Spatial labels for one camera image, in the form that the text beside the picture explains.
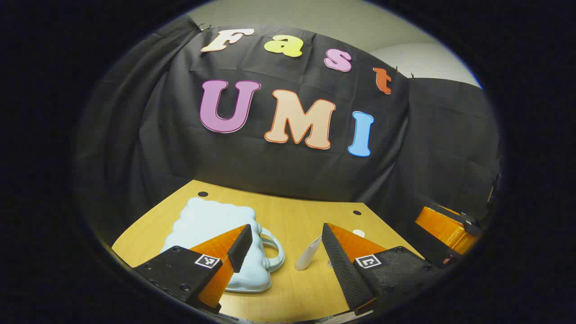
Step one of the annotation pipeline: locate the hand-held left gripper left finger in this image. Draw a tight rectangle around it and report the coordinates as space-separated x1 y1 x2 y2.
133 224 254 315

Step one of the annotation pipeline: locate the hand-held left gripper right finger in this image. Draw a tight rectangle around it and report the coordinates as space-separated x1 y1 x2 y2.
321 222 446 316

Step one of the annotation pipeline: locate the white squeeze tube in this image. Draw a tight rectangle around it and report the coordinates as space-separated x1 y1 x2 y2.
295 235 323 271

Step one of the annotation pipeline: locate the light blue suitcase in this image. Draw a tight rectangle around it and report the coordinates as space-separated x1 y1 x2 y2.
161 197 285 294

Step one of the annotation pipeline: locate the black backdrop cloth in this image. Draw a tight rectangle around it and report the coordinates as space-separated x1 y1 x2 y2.
74 16 502 252

